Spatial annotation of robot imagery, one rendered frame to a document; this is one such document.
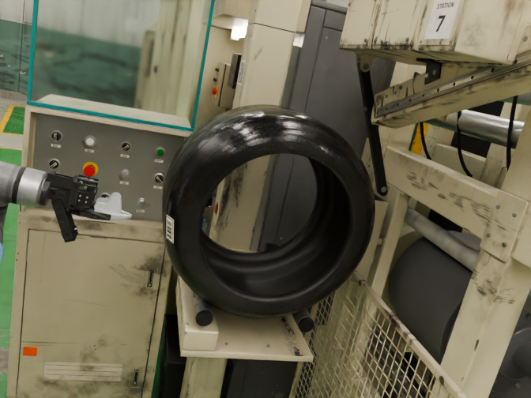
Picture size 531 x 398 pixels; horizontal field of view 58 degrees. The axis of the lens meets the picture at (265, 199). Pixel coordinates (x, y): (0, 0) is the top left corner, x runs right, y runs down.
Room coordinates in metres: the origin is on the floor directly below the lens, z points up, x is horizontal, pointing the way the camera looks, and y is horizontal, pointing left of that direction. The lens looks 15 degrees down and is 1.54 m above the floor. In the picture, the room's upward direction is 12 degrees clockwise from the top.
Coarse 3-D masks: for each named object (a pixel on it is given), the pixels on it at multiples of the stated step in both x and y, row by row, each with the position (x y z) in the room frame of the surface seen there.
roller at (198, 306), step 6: (192, 294) 1.21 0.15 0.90; (198, 300) 1.15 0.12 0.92; (198, 306) 1.12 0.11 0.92; (204, 306) 1.11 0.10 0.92; (210, 306) 1.14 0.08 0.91; (198, 312) 1.09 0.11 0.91; (204, 312) 1.09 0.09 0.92; (210, 312) 1.10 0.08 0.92; (198, 318) 1.09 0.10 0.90; (204, 318) 1.09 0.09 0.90; (210, 318) 1.09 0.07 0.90; (198, 324) 1.09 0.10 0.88; (204, 324) 1.09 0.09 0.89
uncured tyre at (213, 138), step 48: (192, 144) 1.16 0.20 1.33; (240, 144) 1.09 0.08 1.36; (288, 144) 1.11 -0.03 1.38; (336, 144) 1.16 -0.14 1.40; (192, 192) 1.06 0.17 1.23; (336, 192) 1.43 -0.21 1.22; (192, 240) 1.06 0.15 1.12; (336, 240) 1.37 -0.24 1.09; (192, 288) 1.10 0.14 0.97; (240, 288) 1.29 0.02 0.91; (288, 288) 1.29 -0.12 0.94; (336, 288) 1.19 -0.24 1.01
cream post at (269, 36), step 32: (256, 0) 1.50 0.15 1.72; (288, 0) 1.48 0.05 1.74; (256, 32) 1.46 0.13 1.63; (288, 32) 1.49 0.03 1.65; (256, 64) 1.47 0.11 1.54; (288, 64) 1.50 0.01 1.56; (256, 96) 1.47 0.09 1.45; (256, 160) 1.48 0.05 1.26; (224, 192) 1.46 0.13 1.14; (256, 192) 1.49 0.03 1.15; (224, 224) 1.47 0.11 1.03; (192, 384) 1.47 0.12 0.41
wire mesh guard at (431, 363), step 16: (352, 288) 1.36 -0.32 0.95; (368, 288) 1.27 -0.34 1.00; (336, 304) 1.44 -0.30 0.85; (352, 304) 1.34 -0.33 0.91; (384, 304) 1.19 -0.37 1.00; (384, 320) 1.16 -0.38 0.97; (304, 336) 1.59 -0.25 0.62; (352, 352) 1.27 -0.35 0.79; (400, 352) 1.06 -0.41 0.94; (416, 352) 0.99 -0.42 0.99; (304, 368) 1.55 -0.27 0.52; (320, 368) 1.43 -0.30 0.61; (400, 368) 1.04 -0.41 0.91; (416, 368) 0.99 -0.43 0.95; (432, 368) 0.93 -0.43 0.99; (336, 384) 1.31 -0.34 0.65; (352, 384) 1.22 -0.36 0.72; (448, 384) 0.87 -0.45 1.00
